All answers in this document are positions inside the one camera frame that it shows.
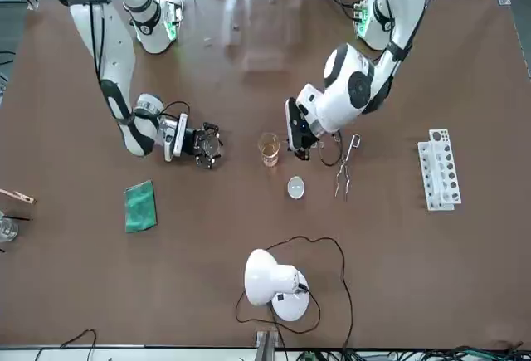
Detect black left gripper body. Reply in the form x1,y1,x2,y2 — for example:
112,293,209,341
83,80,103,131
290,131,321,151

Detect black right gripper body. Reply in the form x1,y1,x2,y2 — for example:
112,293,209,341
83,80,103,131
183,127,205,158

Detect glass beaker with amber liquid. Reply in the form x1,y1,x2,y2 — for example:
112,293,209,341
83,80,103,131
257,131,281,168

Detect metal crucible tongs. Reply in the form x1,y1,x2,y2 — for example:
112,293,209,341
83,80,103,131
334,133,362,202

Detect small white dish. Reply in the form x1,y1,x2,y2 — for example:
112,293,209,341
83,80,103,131
286,175,307,200

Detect white desk lamp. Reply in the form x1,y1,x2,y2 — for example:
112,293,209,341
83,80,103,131
243,248,311,323

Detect white test tube rack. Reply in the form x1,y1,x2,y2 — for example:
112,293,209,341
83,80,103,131
417,128,463,212

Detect wooden test tube clamp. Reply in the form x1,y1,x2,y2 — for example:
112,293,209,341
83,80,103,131
0,188,37,206

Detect small clear glass vessel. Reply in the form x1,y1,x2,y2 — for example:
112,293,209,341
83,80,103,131
0,211,20,244

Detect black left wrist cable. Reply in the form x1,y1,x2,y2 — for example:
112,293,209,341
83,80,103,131
317,130,343,168

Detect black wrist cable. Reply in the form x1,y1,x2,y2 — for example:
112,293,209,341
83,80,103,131
317,130,343,168
159,100,192,129

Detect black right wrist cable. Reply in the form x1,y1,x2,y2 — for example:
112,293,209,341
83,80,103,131
159,100,192,129

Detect black lamp cable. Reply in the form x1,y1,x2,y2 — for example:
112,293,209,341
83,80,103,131
235,235,354,348

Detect aluminium frame post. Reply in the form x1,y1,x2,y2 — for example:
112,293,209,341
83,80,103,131
255,329,278,361

